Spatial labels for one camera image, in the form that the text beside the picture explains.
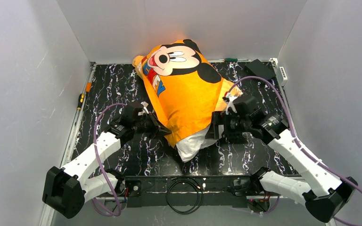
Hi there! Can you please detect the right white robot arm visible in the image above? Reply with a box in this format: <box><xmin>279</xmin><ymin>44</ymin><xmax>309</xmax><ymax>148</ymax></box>
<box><xmin>205</xmin><ymin>93</ymin><xmax>357</xmax><ymax>223</ymax></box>

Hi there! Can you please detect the green handled screwdriver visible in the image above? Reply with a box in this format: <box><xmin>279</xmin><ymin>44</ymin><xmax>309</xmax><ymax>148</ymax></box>
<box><xmin>224</xmin><ymin>58</ymin><xmax>238</xmax><ymax>62</ymax></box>

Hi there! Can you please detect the white power strip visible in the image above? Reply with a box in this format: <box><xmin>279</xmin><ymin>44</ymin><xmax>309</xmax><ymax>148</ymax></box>
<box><xmin>278</xmin><ymin>66</ymin><xmax>288</xmax><ymax>87</ymax></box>

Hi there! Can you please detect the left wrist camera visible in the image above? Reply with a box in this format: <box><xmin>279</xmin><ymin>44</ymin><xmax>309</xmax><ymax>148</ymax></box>
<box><xmin>138</xmin><ymin>101</ymin><xmax>150</xmax><ymax>116</ymax></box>

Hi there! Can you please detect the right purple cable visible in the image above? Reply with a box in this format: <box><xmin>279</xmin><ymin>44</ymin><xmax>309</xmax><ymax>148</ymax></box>
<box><xmin>226</xmin><ymin>75</ymin><xmax>362</xmax><ymax>226</ymax></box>

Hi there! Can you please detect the black flat pad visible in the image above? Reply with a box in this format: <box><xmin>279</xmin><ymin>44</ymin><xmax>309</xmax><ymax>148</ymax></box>
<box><xmin>244</xmin><ymin>59</ymin><xmax>276</xmax><ymax>81</ymax></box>

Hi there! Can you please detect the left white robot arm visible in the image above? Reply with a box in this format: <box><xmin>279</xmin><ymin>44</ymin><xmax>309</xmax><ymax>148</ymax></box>
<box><xmin>42</xmin><ymin>102</ymin><xmax>171</xmax><ymax>219</ymax></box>

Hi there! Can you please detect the white pillow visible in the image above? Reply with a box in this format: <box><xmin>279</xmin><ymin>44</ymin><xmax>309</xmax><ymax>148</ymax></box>
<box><xmin>176</xmin><ymin>126</ymin><xmax>217</xmax><ymax>162</ymax></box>

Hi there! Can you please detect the black cable loop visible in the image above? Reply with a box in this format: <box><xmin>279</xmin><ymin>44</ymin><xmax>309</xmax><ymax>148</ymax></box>
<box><xmin>165</xmin><ymin>176</ymin><xmax>204</xmax><ymax>215</ymax></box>

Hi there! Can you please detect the aluminium frame rail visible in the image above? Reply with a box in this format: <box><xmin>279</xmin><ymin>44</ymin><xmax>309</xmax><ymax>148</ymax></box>
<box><xmin>39</xmin><ymin>176</ymin><xmax>337</xmax><ymax>226</ymax></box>

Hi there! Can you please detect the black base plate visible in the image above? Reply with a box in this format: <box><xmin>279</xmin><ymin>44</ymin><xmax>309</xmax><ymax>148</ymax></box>
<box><xmin>104</xmin><ymin>175</ymin><xmax>281</xmax><ymax>209</ymax></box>

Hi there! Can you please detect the orange printed pillowcase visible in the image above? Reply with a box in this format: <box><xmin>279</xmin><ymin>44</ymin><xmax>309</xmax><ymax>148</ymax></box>
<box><xmin>132</xmin><ymin>39</ymin><xmax>242</xmax><ymax>147</ymax></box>

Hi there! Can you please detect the yellow handled screwdriver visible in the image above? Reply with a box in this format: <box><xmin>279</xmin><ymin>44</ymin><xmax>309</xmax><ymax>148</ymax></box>
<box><xmin>77</xmin><ymin>82</ymin><xmax>91</xmax><ymax>110</ymax></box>

